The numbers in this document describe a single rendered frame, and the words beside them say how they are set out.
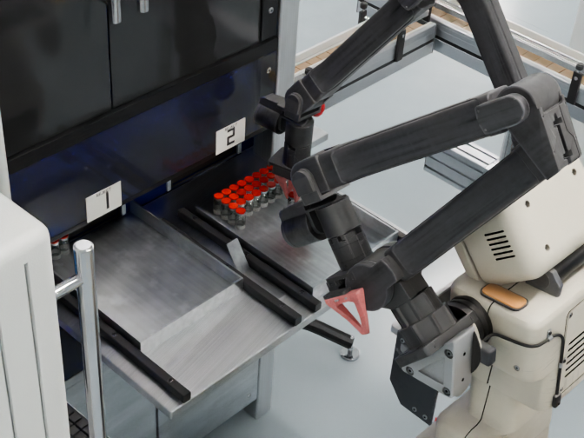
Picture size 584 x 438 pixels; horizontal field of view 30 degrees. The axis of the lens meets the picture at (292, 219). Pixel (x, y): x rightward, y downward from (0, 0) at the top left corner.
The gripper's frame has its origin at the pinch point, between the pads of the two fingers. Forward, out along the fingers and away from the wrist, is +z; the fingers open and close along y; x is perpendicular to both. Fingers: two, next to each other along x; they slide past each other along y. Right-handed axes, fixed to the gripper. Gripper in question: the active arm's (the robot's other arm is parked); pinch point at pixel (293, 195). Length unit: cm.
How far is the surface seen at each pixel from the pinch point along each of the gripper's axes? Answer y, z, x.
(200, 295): 1.8, 4.3, 33.2
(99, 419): -17, -25, 88
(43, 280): -15, -56, 96
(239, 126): 15.1, -11.0, -1.8
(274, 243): -2.4, 4.1, 11.6
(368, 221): -16.4, 2.2, -4.2
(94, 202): 24.8, -10.1, 35.8
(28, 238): -15, -62, 96
